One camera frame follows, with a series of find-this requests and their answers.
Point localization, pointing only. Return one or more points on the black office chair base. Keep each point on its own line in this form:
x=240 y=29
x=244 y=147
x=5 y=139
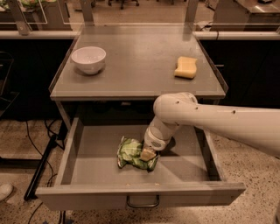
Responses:
x=123 y=2

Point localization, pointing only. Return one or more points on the white shoe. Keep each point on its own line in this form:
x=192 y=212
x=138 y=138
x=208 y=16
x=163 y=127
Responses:
x=5 y=191

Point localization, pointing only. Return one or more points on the green jalapeno chip bag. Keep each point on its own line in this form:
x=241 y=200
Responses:
x=128 y=153

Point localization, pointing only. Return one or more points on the yellow sponge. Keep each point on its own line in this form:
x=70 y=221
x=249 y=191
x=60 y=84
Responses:
x=186 y=67

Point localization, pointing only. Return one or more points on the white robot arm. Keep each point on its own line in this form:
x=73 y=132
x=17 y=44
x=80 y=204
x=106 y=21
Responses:
x=256 y=127

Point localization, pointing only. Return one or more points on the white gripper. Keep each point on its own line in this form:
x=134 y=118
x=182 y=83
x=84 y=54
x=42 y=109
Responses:
x=155 y=141

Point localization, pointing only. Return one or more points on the dark wire rack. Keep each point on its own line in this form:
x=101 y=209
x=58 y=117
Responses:
x=7 y=97

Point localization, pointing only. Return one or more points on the black bar on floor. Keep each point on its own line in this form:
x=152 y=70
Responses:
x=31 y=189

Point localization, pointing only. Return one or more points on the white ceramic bowl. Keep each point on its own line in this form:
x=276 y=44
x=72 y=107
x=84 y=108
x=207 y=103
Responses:
x=89 y=59

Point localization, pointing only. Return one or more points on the grey open drawer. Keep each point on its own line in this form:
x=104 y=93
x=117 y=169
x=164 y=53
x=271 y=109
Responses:
x=187 y=173

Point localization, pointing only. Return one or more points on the grey counter cabinet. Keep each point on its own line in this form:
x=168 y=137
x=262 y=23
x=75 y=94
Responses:
x=140 y=65

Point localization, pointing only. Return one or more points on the black drawer handle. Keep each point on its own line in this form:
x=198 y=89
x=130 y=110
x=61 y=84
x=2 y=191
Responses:
x=142 y=201

